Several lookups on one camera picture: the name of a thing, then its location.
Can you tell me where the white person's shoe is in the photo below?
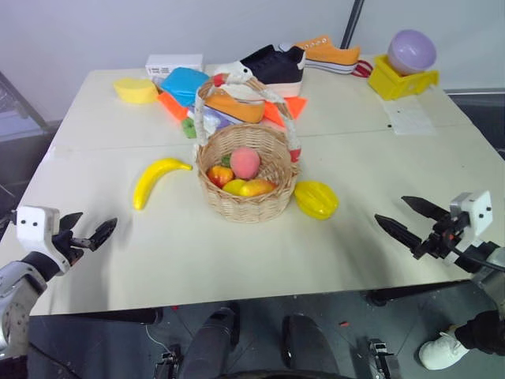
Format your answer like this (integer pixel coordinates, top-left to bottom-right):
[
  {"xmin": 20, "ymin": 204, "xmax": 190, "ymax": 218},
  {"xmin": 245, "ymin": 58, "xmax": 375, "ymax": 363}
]
[{"xmin": 418, "ymin": 330, "xmax": 471, "ymax": 371}]

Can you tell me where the orange sneaker with white sole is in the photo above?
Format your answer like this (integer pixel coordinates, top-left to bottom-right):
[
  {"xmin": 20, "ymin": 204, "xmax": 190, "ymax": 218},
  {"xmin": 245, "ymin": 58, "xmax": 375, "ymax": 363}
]
[
  {"xmin": 204, "ymin": 84, "xmax": 267, "ymax": 125},
  {"xmin": 294, "ymin": 36, "xmax": 362, "ymax": 75}
]

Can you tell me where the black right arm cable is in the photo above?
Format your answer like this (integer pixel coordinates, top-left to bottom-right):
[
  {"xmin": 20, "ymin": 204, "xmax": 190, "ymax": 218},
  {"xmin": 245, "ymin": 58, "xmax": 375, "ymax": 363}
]
[{"xmin": 449, "ymin": 245, "xmax": 505, "ymax": 273}]

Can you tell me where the pink toy peach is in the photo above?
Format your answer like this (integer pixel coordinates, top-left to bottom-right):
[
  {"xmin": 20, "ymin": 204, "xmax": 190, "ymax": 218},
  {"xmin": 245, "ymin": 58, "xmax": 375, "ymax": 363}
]
[{"xmin": 230, "ymin": 147, "xmax": 262, "ymax": 180}]

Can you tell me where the black sneaker with pink sole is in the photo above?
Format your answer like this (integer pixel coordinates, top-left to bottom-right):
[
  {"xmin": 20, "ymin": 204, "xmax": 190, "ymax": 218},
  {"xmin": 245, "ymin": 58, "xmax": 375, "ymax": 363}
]
[{"xmin": 239, "ymin": 43, "xmax": 308, "ymax": 97}]

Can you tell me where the dark metal rack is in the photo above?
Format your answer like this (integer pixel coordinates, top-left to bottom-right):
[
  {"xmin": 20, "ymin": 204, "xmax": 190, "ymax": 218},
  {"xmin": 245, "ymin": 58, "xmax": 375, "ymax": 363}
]
[{"xmin": 0, "ymin": 69, "xmax": 53, "ymax": 133}]

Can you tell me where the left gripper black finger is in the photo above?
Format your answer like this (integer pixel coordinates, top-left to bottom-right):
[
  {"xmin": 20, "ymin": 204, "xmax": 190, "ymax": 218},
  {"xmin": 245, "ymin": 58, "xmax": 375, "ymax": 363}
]
[
  {"xmin": 73, "ymin": 217, "xmax": 119, "ymax": 253},
  {"xmin": 58, "ymin": 212, "xmax": 84, "ymax": 238}
]

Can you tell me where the black person's trouser leg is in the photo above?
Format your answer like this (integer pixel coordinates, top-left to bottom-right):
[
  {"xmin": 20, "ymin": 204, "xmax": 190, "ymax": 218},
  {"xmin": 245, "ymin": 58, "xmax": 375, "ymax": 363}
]
[{"xmin": 454, "ymin": 309, "xmax": 505, "ymax": 355}]

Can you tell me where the dark rounded shape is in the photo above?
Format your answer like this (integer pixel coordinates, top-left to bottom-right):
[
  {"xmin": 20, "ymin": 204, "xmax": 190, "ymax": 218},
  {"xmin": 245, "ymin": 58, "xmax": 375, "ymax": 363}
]
[{"xmin": 182, "ymin": 301, "xmax": 241, "ymax": 379}]

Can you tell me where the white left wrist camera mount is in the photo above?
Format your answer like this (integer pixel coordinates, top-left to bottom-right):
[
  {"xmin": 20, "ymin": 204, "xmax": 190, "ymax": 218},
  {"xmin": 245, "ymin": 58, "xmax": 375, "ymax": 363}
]
[{"xmin": 15, "ymin": 205, "xmax": 74, "ymax": 277}]

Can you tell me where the black table frame bar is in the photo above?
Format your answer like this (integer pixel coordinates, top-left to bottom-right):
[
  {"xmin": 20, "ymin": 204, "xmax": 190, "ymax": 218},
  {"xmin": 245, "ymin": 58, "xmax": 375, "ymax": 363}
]
[
  {"xmin": 28, "ymin": 307, "xmax": 164, "ymax": 327},
  {"xmin": 366, "ymin": 280, "xmax": 483, "ymax": 308}
]

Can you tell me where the yellow toy lemon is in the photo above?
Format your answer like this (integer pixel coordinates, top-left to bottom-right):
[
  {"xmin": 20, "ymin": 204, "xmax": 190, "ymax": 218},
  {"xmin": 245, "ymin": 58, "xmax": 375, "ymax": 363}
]
[{"xmin": 222, "ymin": 178, "xmax": 248, "ymax": 196}]

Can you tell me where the wicker basket with cloth handle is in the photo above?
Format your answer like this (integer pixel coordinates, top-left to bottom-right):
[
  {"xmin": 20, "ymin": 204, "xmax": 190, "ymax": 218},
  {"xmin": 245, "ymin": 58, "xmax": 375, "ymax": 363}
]
[{"xmin": 194, "ymin": 73, "xmax": 303, "ymax": 223}]

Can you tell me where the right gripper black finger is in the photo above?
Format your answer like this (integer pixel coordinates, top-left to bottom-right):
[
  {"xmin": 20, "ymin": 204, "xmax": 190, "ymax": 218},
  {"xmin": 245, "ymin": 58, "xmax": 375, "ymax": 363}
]
[
  {"xmin": 400, "ymin": 195, "xmax": 453, "ymax": 223},
  {"xmin": 374, "ymin": 213, "xmax": 429, "ymax": 258}
]

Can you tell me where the white purple tissue pack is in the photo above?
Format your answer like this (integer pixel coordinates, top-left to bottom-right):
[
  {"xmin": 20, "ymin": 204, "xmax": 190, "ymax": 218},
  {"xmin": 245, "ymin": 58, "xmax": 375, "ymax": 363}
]
[{"xmin": 188, "ymin": 107, "xmax": 238, "ymax": 133}]

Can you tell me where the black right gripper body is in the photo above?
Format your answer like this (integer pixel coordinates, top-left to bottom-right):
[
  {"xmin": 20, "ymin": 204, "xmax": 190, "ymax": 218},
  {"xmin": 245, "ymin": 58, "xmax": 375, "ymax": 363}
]
[{"xmin": 413, "ymin": 214, "xmax": 471, "ymax": 261}]

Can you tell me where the white cardboard box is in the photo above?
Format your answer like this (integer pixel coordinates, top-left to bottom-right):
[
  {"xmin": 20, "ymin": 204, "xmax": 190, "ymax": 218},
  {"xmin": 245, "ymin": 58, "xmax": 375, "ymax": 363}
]
[{"xmin": 145, "ymin": 54, "xmax": 206, "ymax": 77}]

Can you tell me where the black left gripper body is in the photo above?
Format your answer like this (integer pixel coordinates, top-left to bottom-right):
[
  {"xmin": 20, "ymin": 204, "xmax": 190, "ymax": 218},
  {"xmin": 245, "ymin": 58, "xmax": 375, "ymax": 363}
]
[{"xmin": 50, "ymin": 230, "xmax": 86, "ymax": 272}]

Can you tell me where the yellow toy starfruit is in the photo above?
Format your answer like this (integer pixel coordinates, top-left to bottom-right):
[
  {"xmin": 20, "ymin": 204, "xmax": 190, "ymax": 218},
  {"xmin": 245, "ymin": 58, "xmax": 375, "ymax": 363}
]
[{"xmin": 294, "ymin": 180, "xmax": 340, "ymax": 221}]

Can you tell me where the yellow red toy mango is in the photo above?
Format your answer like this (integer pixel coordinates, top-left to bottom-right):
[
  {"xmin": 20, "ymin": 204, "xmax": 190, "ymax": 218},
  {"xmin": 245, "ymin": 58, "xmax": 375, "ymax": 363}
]
[{"xmin": 239, "ymin": 178, "xmax": 278, "ymax": 198}]

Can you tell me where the yellow toy banana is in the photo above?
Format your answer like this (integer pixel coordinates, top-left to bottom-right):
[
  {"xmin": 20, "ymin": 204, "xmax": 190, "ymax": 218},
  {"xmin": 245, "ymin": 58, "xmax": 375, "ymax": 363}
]
[{"xmin": 133, "ymin": 157, "xmax": 194, "ymax": 212}]

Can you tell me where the black vertical pole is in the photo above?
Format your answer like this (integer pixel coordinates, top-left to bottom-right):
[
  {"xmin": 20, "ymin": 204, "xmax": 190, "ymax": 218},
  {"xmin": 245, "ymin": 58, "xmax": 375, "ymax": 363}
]
[{"xmin": 340, "ymin": 0, "xmax": 366, "ymax": 51}]

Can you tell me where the yellow round sponge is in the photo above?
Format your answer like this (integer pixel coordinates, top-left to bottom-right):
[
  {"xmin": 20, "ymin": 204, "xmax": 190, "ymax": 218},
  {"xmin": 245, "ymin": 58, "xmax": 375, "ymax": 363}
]
[{"xmin": 113, "ymin": 77, "xmax": 159, "ymax": 105}]

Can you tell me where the white cloth item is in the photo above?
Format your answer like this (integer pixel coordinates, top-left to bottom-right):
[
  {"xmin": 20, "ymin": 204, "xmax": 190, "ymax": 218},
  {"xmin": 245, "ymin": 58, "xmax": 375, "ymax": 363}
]
[{"xmin": 214, "ymin": 60, "xmax": 270, "ymax": 104}]

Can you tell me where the red yellow toy apple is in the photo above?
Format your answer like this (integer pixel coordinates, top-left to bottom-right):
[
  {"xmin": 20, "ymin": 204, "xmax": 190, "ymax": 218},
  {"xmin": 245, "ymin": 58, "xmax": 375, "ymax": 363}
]
[{"xmin": 207, "ymin": 165, "xmax": 235, "ymax": 189}]

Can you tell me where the neon orange plastic piece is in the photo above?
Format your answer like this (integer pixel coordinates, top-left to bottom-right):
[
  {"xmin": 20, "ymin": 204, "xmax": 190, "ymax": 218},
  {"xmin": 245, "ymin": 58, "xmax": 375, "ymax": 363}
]
[
  {"xmin": 263, "ymin": 96, "xmax": 309, "ymax": 129},
  {"xmin": 156, "ymin": 92, "xmax": 189, "ymax": 123}
]

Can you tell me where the purple plastic bowl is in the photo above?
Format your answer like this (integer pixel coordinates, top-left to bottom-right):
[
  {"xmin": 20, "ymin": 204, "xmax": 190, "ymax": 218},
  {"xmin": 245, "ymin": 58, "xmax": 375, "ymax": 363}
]
[{"xmin": 387, "ymin": 29, "xmax": 438, "ymax": 77}]

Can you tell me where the yellow plastic bin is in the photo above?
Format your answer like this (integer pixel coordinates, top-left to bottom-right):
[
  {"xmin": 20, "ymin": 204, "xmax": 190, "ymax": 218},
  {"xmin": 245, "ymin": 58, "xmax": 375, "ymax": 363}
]
[{"xmin": 367, "ymin": 54, "xmax": 441, "ymax": 102}]

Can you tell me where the red white striped item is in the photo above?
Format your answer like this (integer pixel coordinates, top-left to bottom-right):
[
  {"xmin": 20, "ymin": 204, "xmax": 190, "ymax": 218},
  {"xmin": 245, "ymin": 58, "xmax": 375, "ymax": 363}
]
[{"xmin": 351, "ymin": 59, "xmax": 374, "ymax": 80}]

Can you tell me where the green toy vegetable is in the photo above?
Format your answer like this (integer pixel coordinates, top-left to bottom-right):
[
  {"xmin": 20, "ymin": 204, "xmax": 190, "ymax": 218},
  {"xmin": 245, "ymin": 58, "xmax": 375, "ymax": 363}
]
[{"xmin": 181, "ymin": 117, "xmax": 198, "ymax": 140}]

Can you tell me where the white paper sheet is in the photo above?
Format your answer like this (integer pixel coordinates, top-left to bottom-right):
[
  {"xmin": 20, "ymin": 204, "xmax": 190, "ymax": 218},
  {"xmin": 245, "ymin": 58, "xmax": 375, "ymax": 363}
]
[{"xmin": 380, "ymin": 96, "xmax": 439, "ymax": 137}]

